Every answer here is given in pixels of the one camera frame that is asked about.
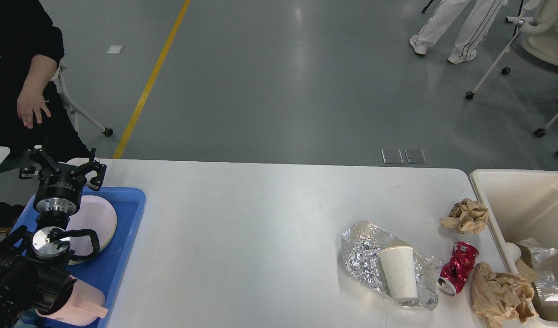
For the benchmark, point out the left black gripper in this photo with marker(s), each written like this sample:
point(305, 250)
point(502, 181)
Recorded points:
point(59, 192)

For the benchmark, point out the pink plate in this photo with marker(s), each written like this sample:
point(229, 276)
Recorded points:
point(97, 214)

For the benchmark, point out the pink mug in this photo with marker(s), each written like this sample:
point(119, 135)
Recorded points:
point(80, 305)

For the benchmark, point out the crushed red can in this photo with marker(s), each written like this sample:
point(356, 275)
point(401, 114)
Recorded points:
point(454, 274)

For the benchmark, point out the foil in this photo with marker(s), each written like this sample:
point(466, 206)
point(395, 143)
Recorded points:
point(541, 260)
point(361, 246)

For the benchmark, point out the white paper cup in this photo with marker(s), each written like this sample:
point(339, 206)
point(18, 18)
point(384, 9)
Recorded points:
point(398, 266)
point(512, 252)

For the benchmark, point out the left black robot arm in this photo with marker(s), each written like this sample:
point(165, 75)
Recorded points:
point(33, 264)

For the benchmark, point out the seated person's hand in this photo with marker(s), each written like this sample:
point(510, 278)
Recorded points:
point(31, 107)

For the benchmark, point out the seated person in black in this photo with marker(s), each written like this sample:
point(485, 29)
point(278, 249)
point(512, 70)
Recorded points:
point(31, 48)

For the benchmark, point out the white chair left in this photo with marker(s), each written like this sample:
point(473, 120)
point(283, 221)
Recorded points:
point(74, 110)

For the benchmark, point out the blue plastic tray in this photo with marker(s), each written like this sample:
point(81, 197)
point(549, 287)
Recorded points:
point(105, 272)

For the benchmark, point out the grey floor plate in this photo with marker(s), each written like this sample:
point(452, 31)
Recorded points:
point(416, 156)
point(392, 156)

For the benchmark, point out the large crumpled brown paper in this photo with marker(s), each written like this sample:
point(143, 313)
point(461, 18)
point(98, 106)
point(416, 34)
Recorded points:
point(499, 296)

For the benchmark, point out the cream plastic bin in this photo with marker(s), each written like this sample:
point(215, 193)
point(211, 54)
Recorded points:
point(521, 204)

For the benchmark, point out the cream office chair right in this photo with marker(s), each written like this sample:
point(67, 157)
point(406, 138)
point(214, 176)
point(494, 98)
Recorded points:
point(539, 37)

